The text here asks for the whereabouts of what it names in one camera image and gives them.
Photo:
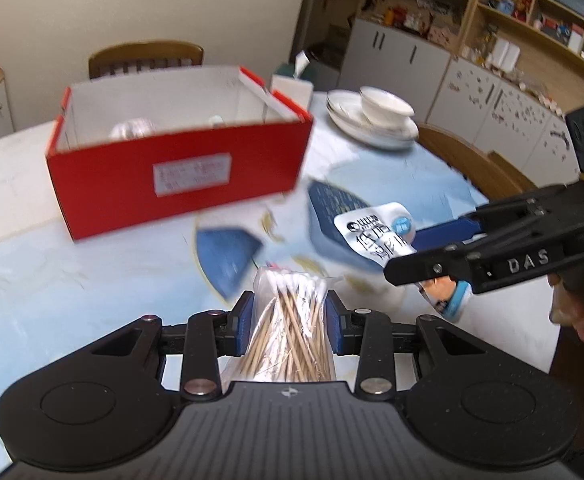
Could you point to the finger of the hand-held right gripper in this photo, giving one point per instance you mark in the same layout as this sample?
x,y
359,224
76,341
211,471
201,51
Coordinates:
x,y
422,267
447,230

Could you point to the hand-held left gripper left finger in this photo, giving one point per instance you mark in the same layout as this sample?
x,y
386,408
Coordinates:
x,y
245,321

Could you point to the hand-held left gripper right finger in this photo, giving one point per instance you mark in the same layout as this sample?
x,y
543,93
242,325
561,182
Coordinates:
x,y
334,325

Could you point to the clear bag of cotton swabs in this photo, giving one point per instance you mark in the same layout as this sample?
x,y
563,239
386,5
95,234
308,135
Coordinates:
x,y
287,330

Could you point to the white and blue sachet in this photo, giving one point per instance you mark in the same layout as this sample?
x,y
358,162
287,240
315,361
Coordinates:
x,y
372,232

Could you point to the red cardboard box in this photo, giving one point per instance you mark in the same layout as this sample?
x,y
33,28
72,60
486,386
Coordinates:
x,y
121,195

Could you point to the marble patterned desktop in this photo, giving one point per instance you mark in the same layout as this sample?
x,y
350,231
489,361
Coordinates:
x,y
71,280

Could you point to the light wooden chair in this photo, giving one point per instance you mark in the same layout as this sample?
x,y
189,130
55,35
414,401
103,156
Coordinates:
x,y
467,165

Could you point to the white plate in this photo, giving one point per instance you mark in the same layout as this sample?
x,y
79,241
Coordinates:
x,y
387,141

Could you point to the white bowl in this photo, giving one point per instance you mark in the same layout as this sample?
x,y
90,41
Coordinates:
x,y
384,107

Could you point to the stack of white plates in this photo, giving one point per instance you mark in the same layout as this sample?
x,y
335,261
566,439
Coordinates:
x,y
344,107

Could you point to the small white item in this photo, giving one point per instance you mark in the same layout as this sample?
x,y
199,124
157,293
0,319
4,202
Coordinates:
x,y
215,120

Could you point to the white tissue box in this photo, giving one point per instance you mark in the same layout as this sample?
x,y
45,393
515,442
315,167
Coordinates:
x,y
292,91

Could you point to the dark wooden chair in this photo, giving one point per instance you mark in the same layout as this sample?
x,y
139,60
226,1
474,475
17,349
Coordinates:
x,y
146,57

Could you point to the white wooden wall cabinet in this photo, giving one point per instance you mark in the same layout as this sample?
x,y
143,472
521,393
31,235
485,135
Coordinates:
x,y
397,55

